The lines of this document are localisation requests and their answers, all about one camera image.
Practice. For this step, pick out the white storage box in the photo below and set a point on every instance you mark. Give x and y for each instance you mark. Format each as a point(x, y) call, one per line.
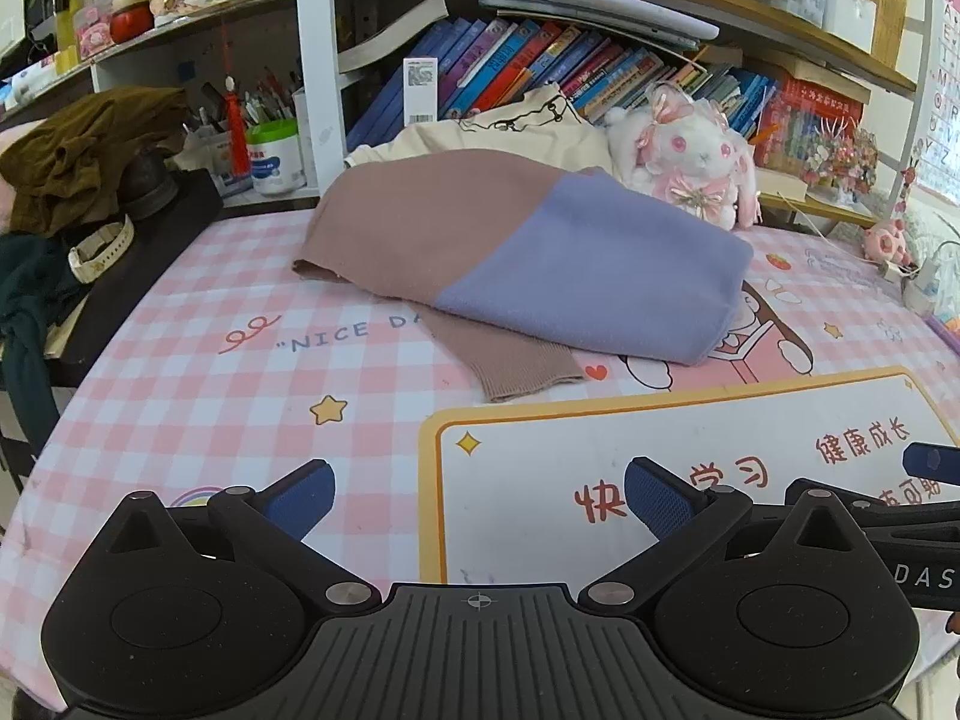
point(836, 11)

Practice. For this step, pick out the stack of white tablets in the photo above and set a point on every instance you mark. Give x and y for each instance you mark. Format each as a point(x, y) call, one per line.
point(622, 11)

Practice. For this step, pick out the red tassel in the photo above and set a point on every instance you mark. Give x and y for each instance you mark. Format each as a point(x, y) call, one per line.
point(236, 127)

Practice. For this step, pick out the pink plaid printed table mat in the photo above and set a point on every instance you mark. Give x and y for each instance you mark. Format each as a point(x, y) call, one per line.
point(225, 405)

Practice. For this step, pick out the cream wristwatch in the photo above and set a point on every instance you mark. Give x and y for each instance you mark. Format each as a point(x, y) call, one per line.
point(101, 251)

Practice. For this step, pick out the white bookshelf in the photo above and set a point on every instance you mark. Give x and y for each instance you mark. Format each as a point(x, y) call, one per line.
point(319, 67)

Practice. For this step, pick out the cream shirt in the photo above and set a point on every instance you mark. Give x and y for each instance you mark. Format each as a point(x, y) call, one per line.
point(495, 127)

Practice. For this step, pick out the black side table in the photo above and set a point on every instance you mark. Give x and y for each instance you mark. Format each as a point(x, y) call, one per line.
point(161, 262)

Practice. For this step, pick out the alphabet wall poster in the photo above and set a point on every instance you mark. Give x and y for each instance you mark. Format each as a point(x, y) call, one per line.
point(943, 90)

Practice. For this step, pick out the pink flower decoration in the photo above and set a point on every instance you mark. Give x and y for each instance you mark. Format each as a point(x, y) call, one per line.
point(844, 161)

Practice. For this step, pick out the white green pen holder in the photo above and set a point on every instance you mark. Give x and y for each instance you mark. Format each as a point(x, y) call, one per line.
point(276, 161)

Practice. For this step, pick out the small pink plush toy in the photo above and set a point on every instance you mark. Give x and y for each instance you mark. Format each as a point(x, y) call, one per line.
point(887, 244)

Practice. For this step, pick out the dark hat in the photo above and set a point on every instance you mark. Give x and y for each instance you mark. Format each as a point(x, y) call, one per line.
point(150, 184)

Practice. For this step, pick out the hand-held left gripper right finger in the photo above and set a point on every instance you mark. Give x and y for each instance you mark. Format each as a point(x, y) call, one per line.
point(660, 499)

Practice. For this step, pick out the red round ornament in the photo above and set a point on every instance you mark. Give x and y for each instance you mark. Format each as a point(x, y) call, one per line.
point(131, 19)

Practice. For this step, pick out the white barcode box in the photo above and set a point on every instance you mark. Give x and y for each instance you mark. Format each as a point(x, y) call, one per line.
point(421, 90)

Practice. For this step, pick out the white and pink plush bunny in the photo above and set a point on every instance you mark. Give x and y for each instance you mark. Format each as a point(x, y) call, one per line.
point(697, 157)

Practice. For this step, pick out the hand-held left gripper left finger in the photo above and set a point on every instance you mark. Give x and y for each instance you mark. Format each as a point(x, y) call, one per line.
point(300, 499)

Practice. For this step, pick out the dark green cloth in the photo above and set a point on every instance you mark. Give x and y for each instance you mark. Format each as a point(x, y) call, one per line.
point(26, 315)

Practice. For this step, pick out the row of colourful books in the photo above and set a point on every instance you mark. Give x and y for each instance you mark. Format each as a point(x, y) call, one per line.
point(540, 64)

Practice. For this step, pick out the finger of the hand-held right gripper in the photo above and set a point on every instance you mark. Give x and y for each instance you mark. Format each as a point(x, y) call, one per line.
point(934, 457)
point(900, 516)

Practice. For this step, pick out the pen holder with pens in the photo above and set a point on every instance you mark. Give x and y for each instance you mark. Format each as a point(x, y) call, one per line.
point(217, 142)

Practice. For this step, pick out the purple and brown sweater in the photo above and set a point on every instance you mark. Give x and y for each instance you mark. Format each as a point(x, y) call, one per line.
point(570, 255)

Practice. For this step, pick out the red boxed book set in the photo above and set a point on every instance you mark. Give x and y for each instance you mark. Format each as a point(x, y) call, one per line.
point(814, 120)

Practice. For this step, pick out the olive green cloth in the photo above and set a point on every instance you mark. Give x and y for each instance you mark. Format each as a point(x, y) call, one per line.
point(82, 142)

